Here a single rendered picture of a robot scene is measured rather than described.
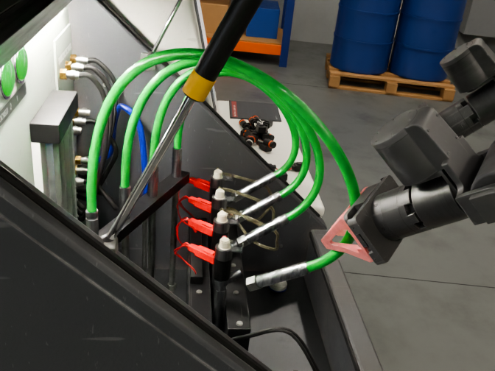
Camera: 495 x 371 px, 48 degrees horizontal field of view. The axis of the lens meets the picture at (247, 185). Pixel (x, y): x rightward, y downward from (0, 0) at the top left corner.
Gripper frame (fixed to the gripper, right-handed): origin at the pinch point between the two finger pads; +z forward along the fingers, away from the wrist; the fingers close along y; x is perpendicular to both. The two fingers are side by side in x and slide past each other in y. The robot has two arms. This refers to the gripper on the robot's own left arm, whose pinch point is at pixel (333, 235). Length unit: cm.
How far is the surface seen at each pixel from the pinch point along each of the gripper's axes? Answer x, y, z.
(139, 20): -44, -23, 30
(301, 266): 1.3, 3.3, 5.0
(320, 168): -4.8, -16.9, 10.2
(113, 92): -31.6, 6.7, 10.4
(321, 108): 26, -340, 256
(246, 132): -13, -60, 63
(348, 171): -6.8, -0.7, -7.5
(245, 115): -16, -75, 74
